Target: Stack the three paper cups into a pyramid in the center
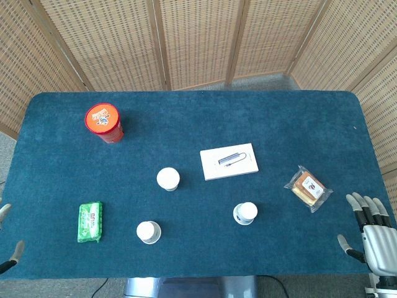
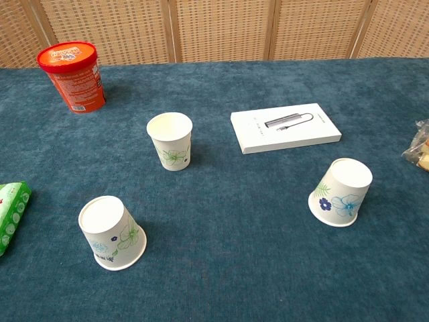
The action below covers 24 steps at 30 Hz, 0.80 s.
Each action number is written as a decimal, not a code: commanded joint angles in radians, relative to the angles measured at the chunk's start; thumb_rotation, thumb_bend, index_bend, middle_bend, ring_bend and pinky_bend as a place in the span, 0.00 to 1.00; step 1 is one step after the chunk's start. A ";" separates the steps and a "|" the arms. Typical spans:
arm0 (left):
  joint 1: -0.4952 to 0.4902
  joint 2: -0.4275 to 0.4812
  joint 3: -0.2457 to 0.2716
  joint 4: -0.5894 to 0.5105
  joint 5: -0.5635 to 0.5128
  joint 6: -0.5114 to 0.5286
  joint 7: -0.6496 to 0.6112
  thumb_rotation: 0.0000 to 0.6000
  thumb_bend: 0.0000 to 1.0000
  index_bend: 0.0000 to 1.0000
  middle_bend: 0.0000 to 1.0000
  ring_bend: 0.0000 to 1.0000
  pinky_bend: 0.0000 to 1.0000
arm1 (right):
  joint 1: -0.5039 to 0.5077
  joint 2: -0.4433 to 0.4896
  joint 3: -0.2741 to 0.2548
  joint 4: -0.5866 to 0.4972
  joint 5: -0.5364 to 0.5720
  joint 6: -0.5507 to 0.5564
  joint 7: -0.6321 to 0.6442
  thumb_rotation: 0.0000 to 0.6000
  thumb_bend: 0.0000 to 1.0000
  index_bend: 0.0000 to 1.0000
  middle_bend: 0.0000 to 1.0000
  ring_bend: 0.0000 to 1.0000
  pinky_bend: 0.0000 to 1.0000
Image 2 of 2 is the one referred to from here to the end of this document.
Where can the paper cup green flower print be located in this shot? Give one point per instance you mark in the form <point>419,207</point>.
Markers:
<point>167,132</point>

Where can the paper cup dandelion text print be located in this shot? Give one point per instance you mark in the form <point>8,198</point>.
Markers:
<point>104,221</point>

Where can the paper cup blue flower print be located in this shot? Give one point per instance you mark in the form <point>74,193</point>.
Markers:
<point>348,181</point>

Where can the white USB hub box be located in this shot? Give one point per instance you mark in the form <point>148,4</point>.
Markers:
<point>301,134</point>

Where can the woven bamboo folding screen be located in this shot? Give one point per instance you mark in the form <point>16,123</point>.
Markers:
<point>221,30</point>

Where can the orange snack tub red lid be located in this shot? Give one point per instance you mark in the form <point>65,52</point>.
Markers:
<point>78,84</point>

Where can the clear plastic snack packet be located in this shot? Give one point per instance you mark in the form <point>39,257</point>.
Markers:
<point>419,147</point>

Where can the green snack packet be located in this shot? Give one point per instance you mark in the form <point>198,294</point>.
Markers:
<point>13,214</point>

